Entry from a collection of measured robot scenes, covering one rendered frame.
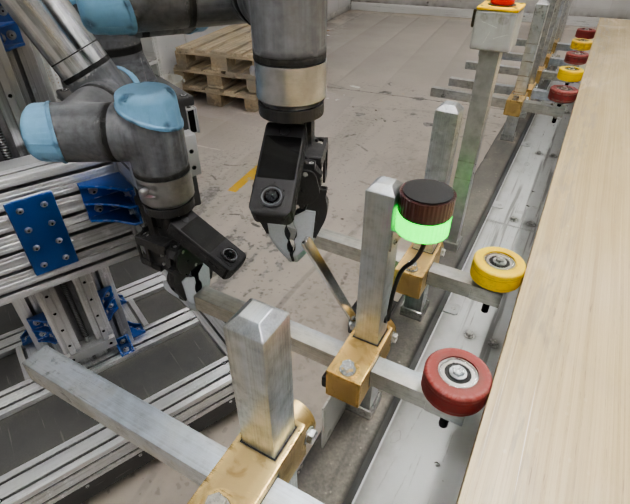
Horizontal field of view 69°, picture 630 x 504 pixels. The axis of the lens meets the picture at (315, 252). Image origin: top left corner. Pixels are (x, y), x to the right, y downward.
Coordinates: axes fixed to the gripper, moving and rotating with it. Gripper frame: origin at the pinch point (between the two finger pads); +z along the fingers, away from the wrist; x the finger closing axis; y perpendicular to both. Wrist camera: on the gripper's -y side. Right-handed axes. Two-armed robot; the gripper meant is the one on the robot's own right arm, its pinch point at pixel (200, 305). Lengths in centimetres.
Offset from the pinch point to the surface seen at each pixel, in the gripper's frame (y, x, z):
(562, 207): -49, -49, -8
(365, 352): -29.6, -0.3, -4.7
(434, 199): -34.5, -2.5, -29.0
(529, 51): -29, -127, -17
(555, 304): -51, -19, -8
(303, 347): -20.8, 1.5, -2.7
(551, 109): -40, -123, -2
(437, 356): -38.8, -1.0, -8.4
